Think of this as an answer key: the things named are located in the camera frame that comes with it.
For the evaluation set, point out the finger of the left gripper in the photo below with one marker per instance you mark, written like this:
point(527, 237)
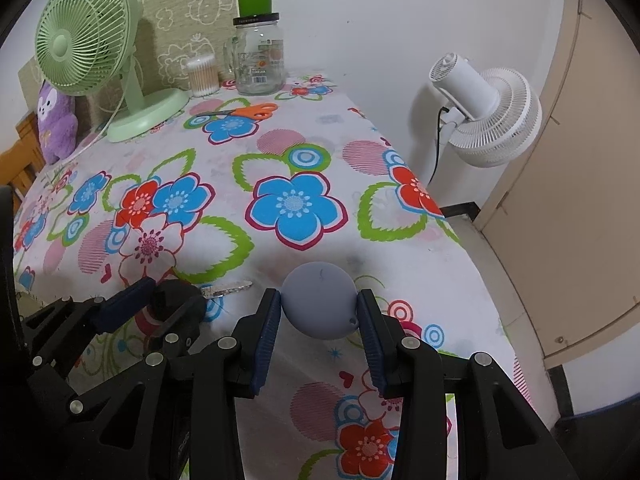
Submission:
point(124, 305)
point(181, 330)

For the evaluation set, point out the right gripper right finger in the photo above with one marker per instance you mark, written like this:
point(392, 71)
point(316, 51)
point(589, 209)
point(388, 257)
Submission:
point(499, 435)

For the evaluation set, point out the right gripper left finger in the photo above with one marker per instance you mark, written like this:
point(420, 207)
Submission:
point(194, 422)

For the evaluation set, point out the black car key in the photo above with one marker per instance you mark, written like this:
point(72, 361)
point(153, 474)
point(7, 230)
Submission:
point(173, 294)

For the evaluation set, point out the small grey round ball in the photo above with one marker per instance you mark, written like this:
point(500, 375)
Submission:
point(319, 299)

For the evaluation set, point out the floral tablecloth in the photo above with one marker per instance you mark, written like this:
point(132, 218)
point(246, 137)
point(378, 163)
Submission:
point(218, 200)

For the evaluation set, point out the wooden bed headboard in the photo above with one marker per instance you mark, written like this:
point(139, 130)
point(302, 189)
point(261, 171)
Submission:
point(21, 163)

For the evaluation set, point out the purple plush toy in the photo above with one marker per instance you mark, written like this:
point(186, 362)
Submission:
point(57, 123)

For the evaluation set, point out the beige door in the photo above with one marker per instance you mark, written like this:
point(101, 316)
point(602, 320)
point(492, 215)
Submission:
point(564, 218)

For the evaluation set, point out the cotton swab container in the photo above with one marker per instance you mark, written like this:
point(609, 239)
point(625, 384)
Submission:
point(203, 74)

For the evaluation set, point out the green desk fan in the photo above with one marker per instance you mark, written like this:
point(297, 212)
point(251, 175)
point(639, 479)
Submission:
point(81, 45)

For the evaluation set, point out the glass jar mug green lid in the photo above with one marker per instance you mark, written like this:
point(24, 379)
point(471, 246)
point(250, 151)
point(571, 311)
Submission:
point(254, 55)

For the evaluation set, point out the beige cartoon board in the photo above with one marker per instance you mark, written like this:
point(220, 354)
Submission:
point(169, 33)

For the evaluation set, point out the white standing fan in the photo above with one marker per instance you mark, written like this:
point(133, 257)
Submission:
point(490, 117)

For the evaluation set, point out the orange handled scissors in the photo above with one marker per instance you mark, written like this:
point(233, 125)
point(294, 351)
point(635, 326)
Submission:
point(257, 112)

